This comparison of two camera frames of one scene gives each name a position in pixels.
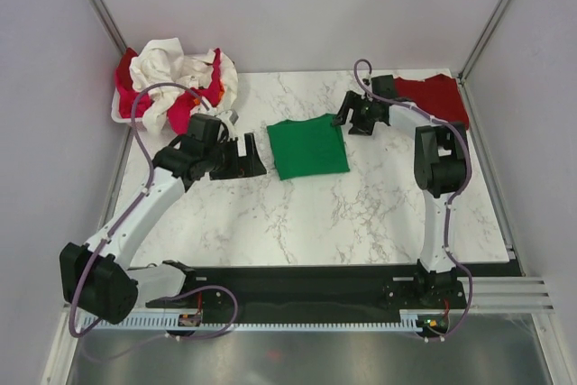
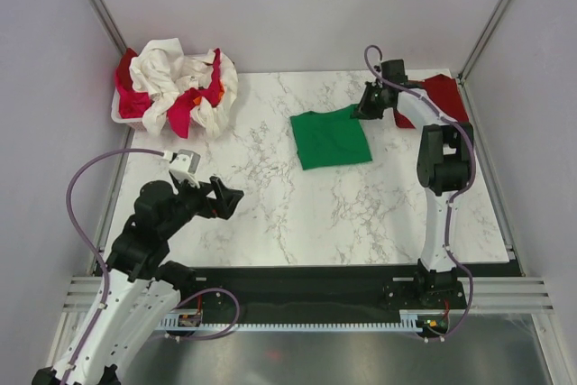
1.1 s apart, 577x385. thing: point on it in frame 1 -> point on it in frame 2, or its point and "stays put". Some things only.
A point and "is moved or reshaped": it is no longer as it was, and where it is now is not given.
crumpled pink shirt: (182, 109) stays put
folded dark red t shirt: (440, 96) stays put
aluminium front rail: (507, 295) stays put
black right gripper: (352, 101) -> (365, 111)
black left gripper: (249, 165) -> (223, 206)
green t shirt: (307, 147) is moved or reshaped
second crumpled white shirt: (229, 77) stays put
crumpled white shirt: (163, 60) stays put
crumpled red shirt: (123, 74) stays put
